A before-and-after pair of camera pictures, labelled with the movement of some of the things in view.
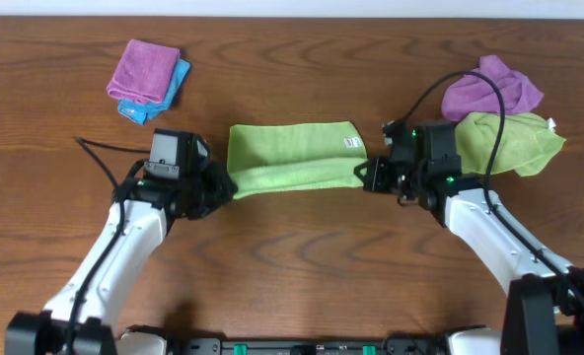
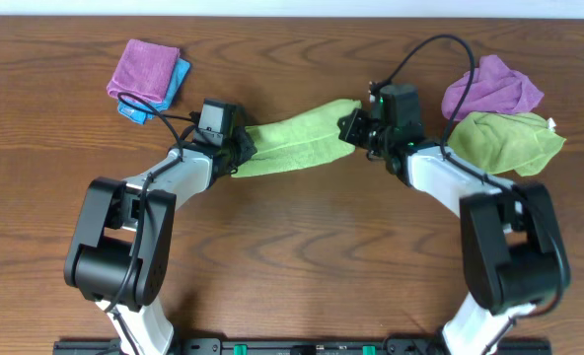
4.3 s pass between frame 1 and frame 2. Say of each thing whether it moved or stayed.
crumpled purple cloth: stayed
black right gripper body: moved
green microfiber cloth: moved
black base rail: stayed
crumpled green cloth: stayed
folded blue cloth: stayed
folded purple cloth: stayed
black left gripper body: moved
